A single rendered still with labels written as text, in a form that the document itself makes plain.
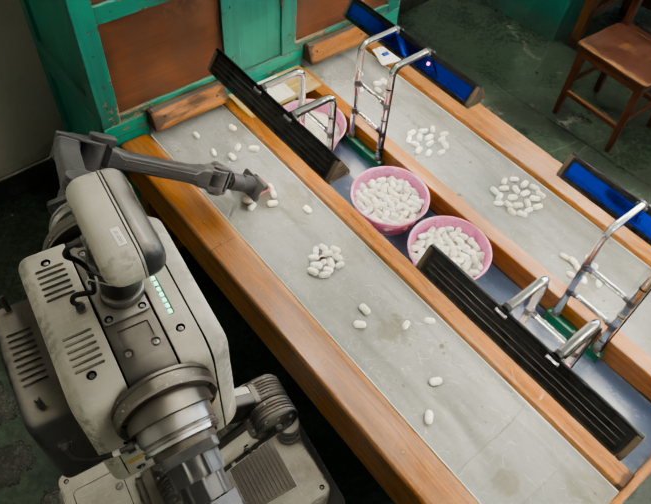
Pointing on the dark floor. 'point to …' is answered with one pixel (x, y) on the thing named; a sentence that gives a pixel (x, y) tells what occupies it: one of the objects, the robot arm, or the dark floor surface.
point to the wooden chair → (619, 69)
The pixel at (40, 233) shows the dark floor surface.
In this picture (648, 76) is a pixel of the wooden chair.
